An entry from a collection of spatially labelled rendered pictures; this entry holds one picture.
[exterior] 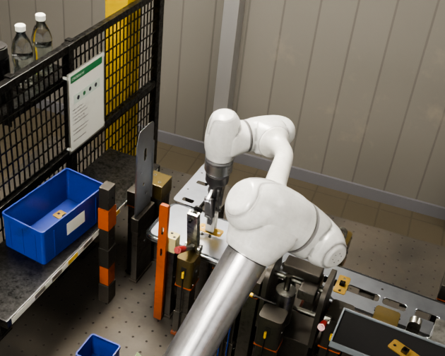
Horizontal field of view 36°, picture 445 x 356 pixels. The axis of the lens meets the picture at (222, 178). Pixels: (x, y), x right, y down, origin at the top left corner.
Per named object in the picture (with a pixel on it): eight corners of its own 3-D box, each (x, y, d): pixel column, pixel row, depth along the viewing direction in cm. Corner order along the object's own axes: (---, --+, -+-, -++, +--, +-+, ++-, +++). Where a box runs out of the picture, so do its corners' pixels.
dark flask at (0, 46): (18, 97, 211) (13, 43, 201) (2, 108, 205) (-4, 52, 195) (-2, 91, 213) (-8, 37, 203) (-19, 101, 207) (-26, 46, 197)
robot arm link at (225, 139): (210, 168, 208) (249, 161, 213) (215, 123, 199) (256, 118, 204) (197, 148, 216) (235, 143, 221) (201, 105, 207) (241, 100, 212)
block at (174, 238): (174, 312, 244) (180, 233, 223) (169, 319, 241) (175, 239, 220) (165, 309, 245) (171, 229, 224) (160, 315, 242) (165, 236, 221)
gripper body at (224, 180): (223, 181, 213) (220, 205, 218) (234, 168, 220) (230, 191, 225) (201, 174, 215) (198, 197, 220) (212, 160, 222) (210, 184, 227)
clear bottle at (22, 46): (39, 82, 220) (35, 23, 209) (26, 90, 215) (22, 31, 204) (22, 77, 222) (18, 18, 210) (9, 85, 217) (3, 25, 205)
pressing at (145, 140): (151, 201, 246) (155, 119, 226) (135, 219, 237) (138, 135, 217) (150, 200, 246) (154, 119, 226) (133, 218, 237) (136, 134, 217)
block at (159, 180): (167, 251, 270) (172, 176, 249) (157, 263, 264) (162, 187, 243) (149, 244, 272) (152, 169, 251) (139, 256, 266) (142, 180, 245)
